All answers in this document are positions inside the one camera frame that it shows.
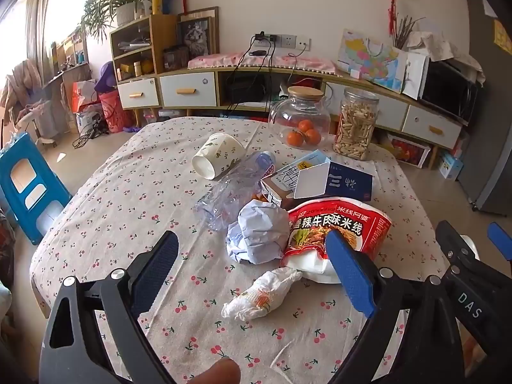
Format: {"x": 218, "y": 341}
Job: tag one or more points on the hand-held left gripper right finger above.
{"x": 352, "y": 272}

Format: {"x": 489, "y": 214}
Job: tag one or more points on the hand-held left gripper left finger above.
{"x": 160, "y": 268}

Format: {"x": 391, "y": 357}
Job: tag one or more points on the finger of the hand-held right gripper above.
{"x": 500, "y": 238}
{"x": 448, "y": 236}

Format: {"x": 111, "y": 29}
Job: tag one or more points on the red instant noodle bowl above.
{"x": 320, "y": 224}

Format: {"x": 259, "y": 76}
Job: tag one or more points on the dark blue carton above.
{"x": 348, "y": 184}

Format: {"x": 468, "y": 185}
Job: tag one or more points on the white tissue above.
{"x": 260, "y": 296}

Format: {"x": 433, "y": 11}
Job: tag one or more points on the clear plastic bottle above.
{"x": 228, "y": 196}

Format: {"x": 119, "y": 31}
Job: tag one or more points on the paper ball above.
{"x": 260, "y": 232}

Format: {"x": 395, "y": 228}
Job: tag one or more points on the floral paper cup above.
{"x": 220, "y": 152}

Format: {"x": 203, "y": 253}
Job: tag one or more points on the person's left hand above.
{"x": 216, "y": 372}

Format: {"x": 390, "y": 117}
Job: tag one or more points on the blue and white box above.
{"x": 451, "y": 166}

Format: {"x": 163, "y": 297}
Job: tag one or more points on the white framed red box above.
{"x": 408, "y": 152}

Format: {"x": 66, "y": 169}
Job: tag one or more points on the grey refrigerator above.
{"x": 492, "y": 128}

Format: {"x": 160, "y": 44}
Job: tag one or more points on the orange tangerine peel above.
{"x": 259, "y": 198}

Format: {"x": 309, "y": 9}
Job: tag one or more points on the tangerine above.
{"x": 314, "y": 136}
{"x": 294, "y": 138}
{"x": 306, "y": 125}

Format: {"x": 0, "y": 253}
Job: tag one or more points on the plastic jar of biscuit sticks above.
{"x": 356, "y": 128}

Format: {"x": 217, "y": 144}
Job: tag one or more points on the black microwave oven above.
{"x": 448, "y": 88}

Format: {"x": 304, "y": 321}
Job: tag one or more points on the red shopping bag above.
{"x": 116, "y": 112}

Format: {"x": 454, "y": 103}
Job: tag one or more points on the glass jar with wooden lid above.
{"x": 280, "y": 116}

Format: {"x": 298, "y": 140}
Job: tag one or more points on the blue plastic stool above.
{"x": 18, "y": 148}

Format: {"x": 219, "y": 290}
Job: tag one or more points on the small white cube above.
{"x": 354, "y": 75}

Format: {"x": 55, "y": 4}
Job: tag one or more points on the colourful map gift bag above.
{"x": 372, "y": 64}

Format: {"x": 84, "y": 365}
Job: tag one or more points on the orange and white bag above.
{"x": 83, "y": 96}

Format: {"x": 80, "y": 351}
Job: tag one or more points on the floral microwave cover cloth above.
{"x": 436, "y": 42}

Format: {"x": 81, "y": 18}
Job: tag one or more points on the purple plastic item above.
{"x": 106, "y": 76}

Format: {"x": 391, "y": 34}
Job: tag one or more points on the black device box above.
{"x": 246, "y": 88}

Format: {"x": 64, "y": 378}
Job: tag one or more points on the yellow paper note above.
{"x": 502, "y": 36}

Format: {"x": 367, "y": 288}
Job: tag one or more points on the dried twig bundle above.
{"x": 406, "y": 32}

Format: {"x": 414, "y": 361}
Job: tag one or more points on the dark patterned tin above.
{"x": 176, "y": 59}

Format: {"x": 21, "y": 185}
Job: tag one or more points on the pink cloth runner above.
{"x": 280, "y": 64}

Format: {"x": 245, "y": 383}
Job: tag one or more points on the pile of clothes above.
{"x": 22, "y": 84}

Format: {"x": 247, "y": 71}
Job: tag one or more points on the white paper note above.
{"x": 489, "y": 7}

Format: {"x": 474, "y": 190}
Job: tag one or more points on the framed cat picture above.
{"x": 198, "y": 36}

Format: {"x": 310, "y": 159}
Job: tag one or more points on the wooden tv cabinet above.
{"x": 168, "y": 32}

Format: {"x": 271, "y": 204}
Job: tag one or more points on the black charger plug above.
{"x": 266, "y": 38}

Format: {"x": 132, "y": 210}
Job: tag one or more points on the potted green plant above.
{"x": 126, "y": 12}

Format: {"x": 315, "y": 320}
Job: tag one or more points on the yellow bottle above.
{"x": 157, "y": 2}

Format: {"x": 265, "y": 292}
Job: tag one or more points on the light curtain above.
{"x": 40, "y": 16}

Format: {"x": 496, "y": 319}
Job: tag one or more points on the wooden wall shelf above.
{"x": 68, "y": 54}

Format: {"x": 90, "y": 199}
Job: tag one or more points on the white wall socket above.
{"x": 303, "y": 42}
{"x": 288, "y": 40}

